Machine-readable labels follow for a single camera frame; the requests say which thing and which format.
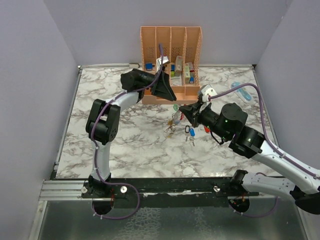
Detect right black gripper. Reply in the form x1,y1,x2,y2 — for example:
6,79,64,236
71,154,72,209
179,100,231,141

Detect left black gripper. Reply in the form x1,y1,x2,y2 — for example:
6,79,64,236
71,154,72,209
132,68,177,100

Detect red handled key organizer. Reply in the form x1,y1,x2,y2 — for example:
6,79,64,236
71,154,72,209
164,110,182,138

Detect green key tag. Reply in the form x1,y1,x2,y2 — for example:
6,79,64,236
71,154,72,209
173,104,179,111

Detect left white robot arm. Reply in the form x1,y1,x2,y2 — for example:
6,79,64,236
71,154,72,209
85,69,177,198

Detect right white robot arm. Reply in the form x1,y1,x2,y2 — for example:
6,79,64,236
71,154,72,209
179,102,320,215

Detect silver keys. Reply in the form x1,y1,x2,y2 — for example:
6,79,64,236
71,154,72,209
185,136,195,147

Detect black key tag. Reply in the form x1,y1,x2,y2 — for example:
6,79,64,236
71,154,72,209
184,125,190,134

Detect blue key tag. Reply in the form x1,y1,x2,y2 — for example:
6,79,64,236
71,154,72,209
189,128,196,137

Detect blue stamp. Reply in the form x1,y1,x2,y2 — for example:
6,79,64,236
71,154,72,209
145,62,154,71

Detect green white box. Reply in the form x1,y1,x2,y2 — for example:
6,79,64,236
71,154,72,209
174,55,183,77

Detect blue glue stick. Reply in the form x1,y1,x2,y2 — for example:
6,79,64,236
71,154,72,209
189,77,195,84

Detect white red box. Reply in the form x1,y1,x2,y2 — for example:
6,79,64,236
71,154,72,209
184,62,195,84

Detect peach plastic desk organizer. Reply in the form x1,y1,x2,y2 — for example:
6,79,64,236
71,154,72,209
140,26,202,105

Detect blue white blister pack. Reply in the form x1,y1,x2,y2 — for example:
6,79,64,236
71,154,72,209
230,81,253,104

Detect white wall plug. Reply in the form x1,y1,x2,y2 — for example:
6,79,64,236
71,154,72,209
128,63,140,69

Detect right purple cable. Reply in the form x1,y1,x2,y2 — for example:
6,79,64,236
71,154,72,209
208,83,320,218

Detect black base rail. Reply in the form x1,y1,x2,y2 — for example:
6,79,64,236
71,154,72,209
81,177,258,209

